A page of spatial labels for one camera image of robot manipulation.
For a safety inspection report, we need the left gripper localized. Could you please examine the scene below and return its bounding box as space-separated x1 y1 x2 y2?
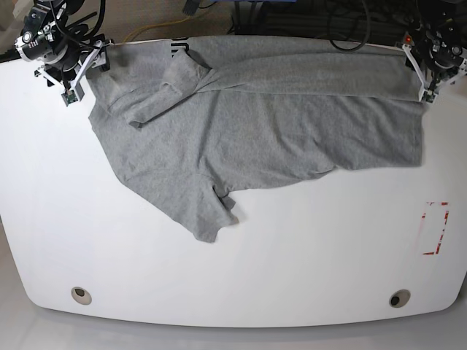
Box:
398 42 466 95

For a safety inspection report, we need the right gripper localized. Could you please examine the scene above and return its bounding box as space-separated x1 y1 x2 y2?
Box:
34 38 113 91

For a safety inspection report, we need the grey T-shirt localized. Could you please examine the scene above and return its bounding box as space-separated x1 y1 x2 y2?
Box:
86 36 425 243

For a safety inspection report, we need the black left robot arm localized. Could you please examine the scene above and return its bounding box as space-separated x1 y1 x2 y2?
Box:
401 1 466 103

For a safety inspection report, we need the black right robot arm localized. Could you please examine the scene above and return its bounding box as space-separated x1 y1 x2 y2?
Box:
15 1 114 103

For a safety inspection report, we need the black rod on floor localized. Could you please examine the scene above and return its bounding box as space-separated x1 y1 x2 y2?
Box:
1 12 98 63

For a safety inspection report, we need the black brush on floor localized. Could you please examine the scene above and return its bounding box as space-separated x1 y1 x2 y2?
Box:
182 0 201 16

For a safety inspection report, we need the red tape rectangle marking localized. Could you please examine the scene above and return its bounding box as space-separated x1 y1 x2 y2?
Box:
418 202 449 256

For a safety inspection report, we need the yellow cable on floor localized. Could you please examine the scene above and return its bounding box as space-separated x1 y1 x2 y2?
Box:
123 14 194 44

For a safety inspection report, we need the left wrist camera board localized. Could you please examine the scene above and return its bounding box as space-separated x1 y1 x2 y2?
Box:
420 90 438 104

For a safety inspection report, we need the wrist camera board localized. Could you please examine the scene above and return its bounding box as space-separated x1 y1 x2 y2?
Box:
420 90 438 104
61 86 85 106

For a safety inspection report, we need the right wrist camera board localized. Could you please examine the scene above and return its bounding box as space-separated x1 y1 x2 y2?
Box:
61 86 85 106

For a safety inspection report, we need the white power strip red switch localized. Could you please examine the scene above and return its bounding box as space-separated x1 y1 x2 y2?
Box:
402 33 414 46

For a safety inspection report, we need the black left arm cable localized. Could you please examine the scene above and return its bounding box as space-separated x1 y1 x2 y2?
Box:
324 0 373 52

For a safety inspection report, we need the left table cable grommet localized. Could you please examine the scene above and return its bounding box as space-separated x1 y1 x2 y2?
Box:
71 287 92 306

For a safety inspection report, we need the table cable grommet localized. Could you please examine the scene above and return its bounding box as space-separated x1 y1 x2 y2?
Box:
389 289 411 308
71 287 92 306

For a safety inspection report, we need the right table cable grommet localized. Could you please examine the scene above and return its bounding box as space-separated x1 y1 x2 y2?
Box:
389 289 411 308

